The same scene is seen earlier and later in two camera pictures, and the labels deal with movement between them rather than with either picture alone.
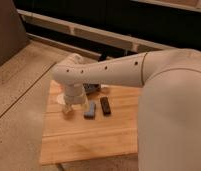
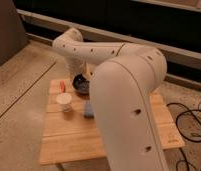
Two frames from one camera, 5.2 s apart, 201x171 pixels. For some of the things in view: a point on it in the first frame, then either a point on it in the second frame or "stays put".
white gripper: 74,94 → 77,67
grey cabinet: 9,32 stays put
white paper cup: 60,99 stays put
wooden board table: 105,126 stays put
